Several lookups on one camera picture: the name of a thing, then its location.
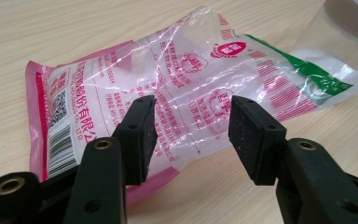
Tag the pink printed plastic bag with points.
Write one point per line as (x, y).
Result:
(183, 77)

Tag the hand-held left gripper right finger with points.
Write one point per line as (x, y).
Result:
(254, 140)

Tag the clear glass cup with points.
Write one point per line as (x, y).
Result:
(338, 53)

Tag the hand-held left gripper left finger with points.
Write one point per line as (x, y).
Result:
(135, 140)

